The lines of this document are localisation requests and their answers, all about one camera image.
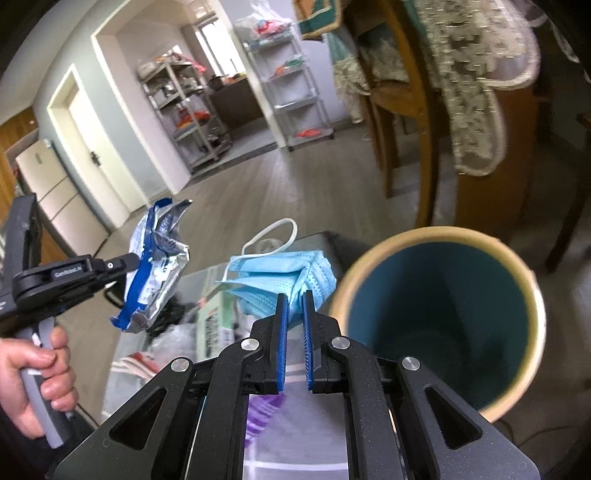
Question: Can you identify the teal trash bin cream rim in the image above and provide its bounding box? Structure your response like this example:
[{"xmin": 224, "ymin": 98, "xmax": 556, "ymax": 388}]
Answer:
[{"xmin": 329, "ymin": 226, "xmax": 547, "ymax": 423}]

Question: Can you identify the wooden dining chair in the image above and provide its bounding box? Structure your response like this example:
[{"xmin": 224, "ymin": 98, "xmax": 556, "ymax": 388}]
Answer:
[{"xmin": 342, "ymin": 1, "xmax": 440, "ymax": 228}]

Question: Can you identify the blue silver foil wrapper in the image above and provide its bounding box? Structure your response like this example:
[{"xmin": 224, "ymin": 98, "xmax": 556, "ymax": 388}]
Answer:
[{"xmin": 111, "ymin": 198, "xmax": 192, "ymax": 333}]

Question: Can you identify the purple spray bottle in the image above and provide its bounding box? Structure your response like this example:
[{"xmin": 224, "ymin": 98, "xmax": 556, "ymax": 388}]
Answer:
[{"xmin": 245, "ymin": 393, "xmax": 286, "ymax": 448}]

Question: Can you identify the clear crumpled plastic wrap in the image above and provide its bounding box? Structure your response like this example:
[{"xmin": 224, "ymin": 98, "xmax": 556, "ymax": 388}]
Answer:
[{"xmin": 148, "ymin": 323, "xmax": 197, "ymax": 366}]

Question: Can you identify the metal kitchen shelf rack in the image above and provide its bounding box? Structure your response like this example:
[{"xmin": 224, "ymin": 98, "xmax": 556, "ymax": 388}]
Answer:
[{"xmin": 137, "ymin": 52, "xmax": 232, "ymax": 174}]

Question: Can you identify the brown kitchen cabinet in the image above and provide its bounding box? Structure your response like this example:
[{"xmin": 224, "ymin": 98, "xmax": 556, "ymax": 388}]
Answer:
[{"xmin": 206, "ymin": 76, "xmax": 263, "ymax": 132}]

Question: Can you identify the white refrigerator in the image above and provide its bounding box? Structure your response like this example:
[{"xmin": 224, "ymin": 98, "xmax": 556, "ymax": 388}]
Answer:
[{"xmin": 16, "ymin": 140, "xmax": 108, "ymax": 256}]

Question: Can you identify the pink beige snack wrapper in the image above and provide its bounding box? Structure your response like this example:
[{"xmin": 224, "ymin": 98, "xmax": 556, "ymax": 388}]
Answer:
[{"xmin": 110, "ymin": 352, "xmax": 160, "ymax": 381}]

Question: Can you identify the light blue face mask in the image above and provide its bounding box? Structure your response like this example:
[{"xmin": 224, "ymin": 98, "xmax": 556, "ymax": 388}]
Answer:
[{"xmin": 221, "ymin": 218, "xmax": 337, "ymax": 321}]

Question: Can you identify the black plastic bag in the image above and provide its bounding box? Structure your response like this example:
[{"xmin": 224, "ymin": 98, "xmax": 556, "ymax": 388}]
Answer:
[{"xmin": 103, "ymin": 280, "xmax": 199, "ymax": 338}]

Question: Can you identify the white door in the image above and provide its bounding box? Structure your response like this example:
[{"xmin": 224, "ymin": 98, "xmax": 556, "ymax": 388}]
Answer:
[{"xmin": 68, "ymin": 84, "xmax": 145, "ymax": 212}]

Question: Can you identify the person's left hand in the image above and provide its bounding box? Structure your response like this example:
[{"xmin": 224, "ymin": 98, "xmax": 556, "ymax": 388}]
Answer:
[{"xmin": 1, "ymin": 326, "xmax": 79, "ymax": 439}]

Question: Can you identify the white rolling storage cart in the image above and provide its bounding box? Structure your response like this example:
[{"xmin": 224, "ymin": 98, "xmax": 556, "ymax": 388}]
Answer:
[{"xmin": 242, "ymin": 25, "xmax": 335, "ymax": 151}]

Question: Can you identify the green white medicine box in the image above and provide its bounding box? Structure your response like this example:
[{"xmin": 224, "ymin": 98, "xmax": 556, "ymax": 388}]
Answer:
[{"xmin": 195, "ymin": 284, "xmax": 256, "ymax": 362}]

